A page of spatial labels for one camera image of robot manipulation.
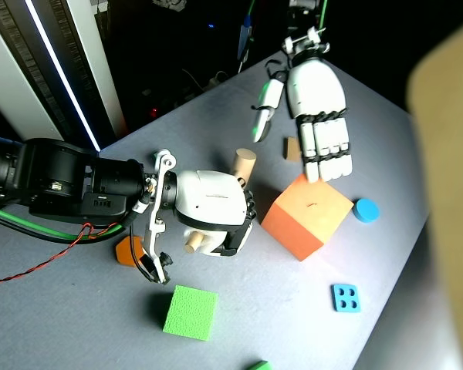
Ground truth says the blue round disc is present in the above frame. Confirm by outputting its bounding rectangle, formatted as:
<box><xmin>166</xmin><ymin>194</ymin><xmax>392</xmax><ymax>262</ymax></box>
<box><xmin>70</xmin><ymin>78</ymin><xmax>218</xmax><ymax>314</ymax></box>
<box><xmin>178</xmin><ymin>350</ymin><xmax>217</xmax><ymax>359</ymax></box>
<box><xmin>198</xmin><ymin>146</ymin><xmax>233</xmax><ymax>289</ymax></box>
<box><xmin>352</xmin><ymin>197</ymin><xmax>380</xmax><ymax>224</ymax></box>

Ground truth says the green foam square block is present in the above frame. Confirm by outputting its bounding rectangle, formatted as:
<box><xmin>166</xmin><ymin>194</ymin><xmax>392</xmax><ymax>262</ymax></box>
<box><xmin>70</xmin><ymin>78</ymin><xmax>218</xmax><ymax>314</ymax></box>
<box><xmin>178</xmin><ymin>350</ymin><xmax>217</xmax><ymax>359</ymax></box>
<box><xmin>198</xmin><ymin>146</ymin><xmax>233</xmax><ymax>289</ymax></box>
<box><xmin>162</xmin><ymin>284</ymin><xmax>220</xmax><ymax>341</ymax></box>

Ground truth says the wooden mallet with white sleeve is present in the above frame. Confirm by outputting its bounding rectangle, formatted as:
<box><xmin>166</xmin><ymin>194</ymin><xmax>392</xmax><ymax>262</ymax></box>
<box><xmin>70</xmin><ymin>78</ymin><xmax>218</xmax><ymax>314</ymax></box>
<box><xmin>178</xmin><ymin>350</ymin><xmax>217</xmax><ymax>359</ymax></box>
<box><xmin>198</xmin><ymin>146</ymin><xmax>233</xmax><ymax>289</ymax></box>
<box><xmin>183</xmin><ymin>148</ymin><xmax>258</xmax><ymax>258</ymax></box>

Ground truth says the hanging blue connector cable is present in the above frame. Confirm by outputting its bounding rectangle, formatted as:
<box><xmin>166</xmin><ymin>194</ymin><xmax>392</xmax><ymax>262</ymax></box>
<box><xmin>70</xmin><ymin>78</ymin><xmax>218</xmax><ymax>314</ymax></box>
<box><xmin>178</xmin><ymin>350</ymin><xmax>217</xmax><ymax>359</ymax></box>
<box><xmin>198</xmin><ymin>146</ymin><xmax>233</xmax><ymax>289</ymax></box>
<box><xmin>236</xmin><ymin>0</ymin><xmax>256</xmax><ymax>75</ymax></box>

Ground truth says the blurry tan board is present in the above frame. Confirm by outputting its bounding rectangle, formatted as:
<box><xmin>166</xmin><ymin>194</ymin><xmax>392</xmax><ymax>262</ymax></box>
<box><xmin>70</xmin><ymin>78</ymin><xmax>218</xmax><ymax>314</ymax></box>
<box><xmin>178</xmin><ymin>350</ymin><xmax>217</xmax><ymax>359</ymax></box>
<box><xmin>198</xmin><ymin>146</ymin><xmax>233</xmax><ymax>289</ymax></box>
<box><xmin>407</xmin><ymin>11</ymin><xmax>463</xmax><ymax>370</ymax></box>

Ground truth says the orange hexagon block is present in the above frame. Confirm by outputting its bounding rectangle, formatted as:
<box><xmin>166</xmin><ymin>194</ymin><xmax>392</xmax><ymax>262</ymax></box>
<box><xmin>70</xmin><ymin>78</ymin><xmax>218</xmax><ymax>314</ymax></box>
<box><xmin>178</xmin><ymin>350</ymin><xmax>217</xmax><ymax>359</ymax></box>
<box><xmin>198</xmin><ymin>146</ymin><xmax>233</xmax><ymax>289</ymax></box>
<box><xmin>115</xmin><ymin>235</ymin><xmax>146</xmax><ymax>267</ymax></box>

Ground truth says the white plug with cable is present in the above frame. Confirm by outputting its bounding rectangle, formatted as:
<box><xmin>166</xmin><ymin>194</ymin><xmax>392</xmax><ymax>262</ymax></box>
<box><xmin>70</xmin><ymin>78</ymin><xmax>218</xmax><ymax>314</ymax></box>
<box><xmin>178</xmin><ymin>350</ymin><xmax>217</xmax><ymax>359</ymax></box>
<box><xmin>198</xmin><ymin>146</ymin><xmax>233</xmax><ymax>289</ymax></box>
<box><xmin>180</xmin><ymin>68</ymin><xmax>228</xmax><ymax>93</ymax></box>

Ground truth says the brown wooden rectangular block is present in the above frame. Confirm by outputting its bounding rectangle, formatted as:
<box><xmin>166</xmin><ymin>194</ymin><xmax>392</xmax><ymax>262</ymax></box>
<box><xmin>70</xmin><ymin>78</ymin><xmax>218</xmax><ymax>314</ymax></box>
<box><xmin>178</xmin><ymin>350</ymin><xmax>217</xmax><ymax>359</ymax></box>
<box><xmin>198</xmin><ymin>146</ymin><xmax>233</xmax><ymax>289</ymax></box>
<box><xmin>283</xmin><ymin>136</ymin><xmax>303</xmax><ymax>162</ymax></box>

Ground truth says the large orange foam cube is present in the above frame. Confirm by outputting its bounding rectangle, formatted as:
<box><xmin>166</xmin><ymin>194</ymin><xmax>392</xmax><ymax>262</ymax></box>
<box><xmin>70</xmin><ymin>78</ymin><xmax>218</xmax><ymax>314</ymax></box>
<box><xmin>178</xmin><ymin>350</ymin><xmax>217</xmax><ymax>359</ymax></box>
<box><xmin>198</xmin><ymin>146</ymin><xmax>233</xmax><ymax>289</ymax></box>
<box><xmin>259</xmin><ymin>173</ymin><xmax>354</xmax><ymax>262</ymax></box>

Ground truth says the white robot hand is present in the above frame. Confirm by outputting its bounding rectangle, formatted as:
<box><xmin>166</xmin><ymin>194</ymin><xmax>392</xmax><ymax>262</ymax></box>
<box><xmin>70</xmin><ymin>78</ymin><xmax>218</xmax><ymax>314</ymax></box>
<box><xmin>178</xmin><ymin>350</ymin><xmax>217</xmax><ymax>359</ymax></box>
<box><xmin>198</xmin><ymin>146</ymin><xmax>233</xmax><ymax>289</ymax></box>
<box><xmin>172</xmin><ymin>169</ymin><xmax>256</xmax><ymax>258</ymax></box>
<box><xmin>252</xmin><ymin>57</ymin><xmax>354</xmax><ymax>184</ymax></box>

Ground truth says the blue square four-hole block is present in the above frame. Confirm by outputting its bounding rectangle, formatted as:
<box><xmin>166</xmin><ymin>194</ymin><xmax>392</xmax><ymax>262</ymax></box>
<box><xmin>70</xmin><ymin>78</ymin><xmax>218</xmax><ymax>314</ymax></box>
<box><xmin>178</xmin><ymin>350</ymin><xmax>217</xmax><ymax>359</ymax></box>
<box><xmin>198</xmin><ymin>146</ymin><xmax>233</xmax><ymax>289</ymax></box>
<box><xmin>330</xmin><ymin>284</ymin><xmax>362</xmax><ymax>313</ymax></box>

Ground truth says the white pillar with light strip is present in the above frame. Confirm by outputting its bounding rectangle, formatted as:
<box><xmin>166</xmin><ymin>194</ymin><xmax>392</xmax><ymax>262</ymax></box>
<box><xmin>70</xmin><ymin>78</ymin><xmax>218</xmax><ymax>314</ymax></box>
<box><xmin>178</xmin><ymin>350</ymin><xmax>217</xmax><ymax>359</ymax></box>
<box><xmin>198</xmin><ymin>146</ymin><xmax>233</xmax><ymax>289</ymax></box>
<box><xmin>0</xmin><ymin>0</ymin><xmax>129</xmax><ymax>152</ymax></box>

